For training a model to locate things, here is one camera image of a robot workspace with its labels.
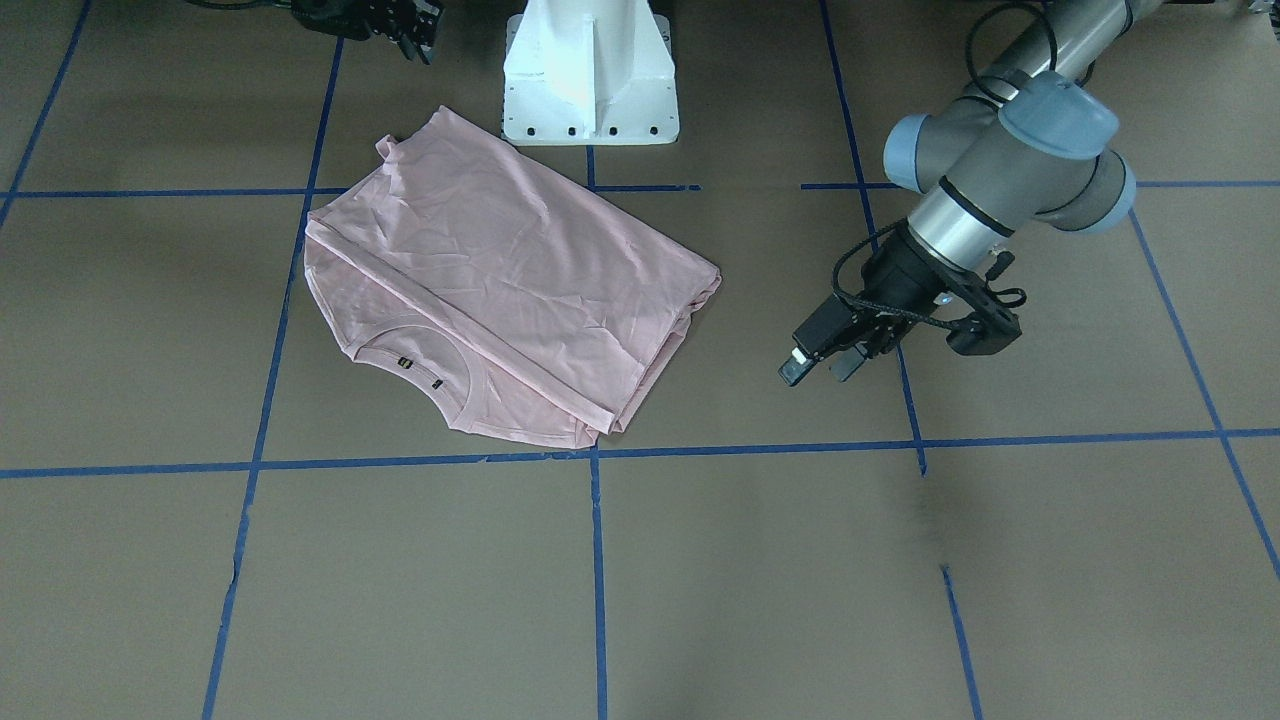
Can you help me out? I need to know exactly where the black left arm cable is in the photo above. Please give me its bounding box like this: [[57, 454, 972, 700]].
[[829, 0, 1061, 336]]

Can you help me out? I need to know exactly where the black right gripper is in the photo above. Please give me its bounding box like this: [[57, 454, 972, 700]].
[[291, 1, 445, 65]]

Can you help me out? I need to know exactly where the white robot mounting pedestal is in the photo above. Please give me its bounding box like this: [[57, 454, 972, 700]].
[[500, 1, 681, 146]]

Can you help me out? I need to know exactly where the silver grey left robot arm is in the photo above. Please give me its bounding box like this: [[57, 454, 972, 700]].
[[780, 1, 1158, 386]]

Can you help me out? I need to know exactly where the pink Snoopy t-shirt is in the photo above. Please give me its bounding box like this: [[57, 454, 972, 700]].
[[303, 108, 721, 450]]

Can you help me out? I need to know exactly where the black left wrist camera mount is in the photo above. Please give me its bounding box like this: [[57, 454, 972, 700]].
[[941, 250, 1027, 357]]

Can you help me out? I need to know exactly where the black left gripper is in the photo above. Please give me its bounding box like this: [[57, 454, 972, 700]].
[[780, 220, 969, 387]]

